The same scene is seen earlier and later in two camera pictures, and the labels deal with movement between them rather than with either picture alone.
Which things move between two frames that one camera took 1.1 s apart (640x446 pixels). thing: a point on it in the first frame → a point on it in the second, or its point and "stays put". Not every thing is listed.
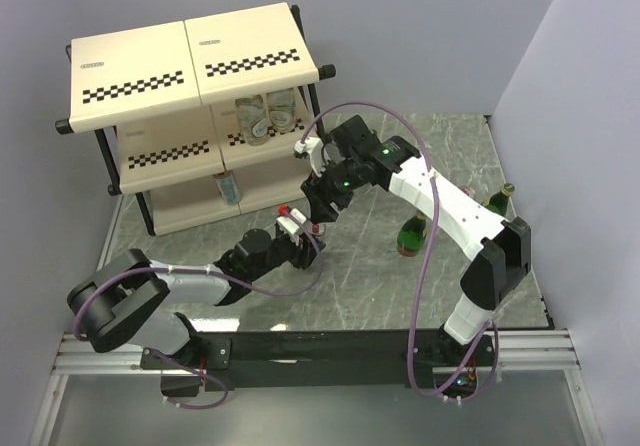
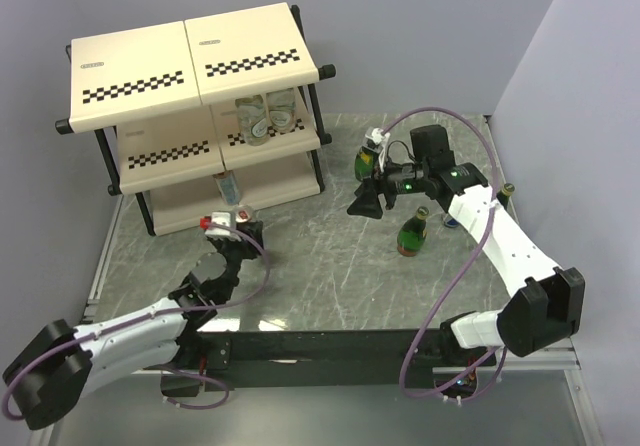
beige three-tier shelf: [201, 118] stays put
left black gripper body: [284, 249] → [233, 252]
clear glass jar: [281, 106] stays put
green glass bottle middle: [412, 234] stays put
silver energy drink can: [317, 229] → [243, 213]
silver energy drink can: [226, 182] stays put
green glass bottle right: [498, 202] stays put
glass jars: [254, 119] stays put
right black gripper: [320, 194] → [367, 203]
